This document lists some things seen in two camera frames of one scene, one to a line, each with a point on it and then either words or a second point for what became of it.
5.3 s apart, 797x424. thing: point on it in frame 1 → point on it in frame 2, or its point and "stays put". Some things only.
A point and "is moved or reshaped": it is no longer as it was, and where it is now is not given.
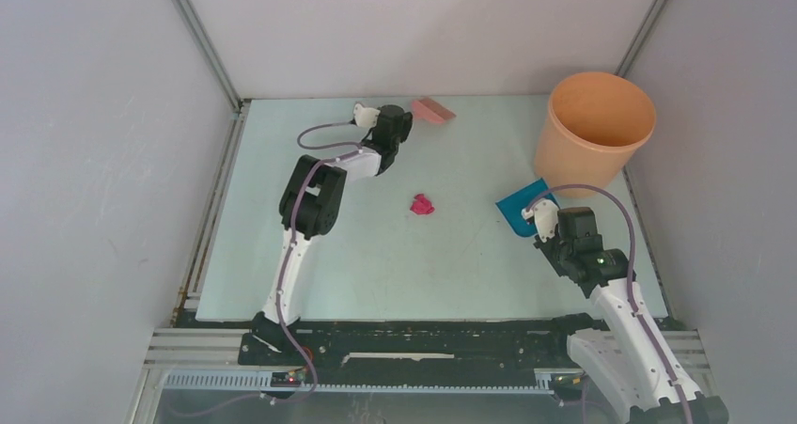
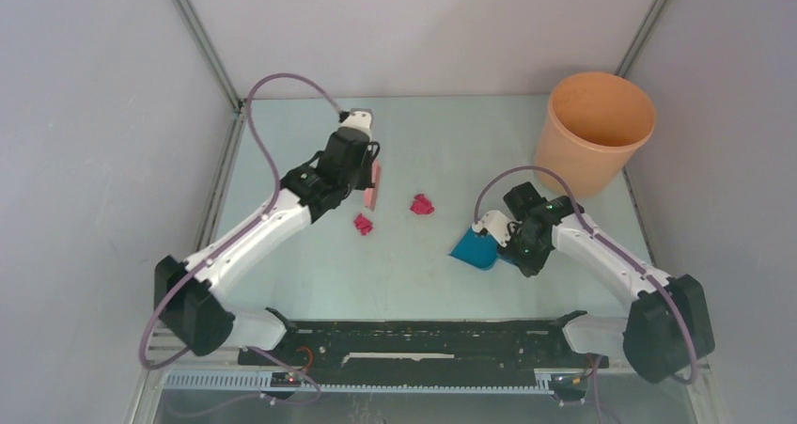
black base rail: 498,343 stays put
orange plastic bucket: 589,130 stays put
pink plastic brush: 429,111 → 371,194
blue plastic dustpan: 510,208 is moved or reshaped
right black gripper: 545,249 → 528,266
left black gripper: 406,127 → 367,180
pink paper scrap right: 421,206 stays put
